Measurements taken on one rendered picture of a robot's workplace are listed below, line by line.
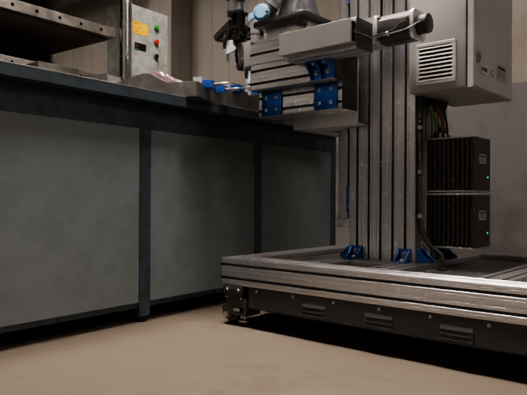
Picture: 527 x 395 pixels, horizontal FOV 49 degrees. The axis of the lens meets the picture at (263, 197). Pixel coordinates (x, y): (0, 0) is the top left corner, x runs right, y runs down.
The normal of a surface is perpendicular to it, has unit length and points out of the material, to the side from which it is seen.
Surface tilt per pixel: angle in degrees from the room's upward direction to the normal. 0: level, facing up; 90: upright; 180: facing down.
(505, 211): 90
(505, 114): 90
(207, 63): 90
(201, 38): 90
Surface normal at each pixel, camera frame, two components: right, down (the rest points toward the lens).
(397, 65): -0.65, 0.00
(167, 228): 0.79, 0.00
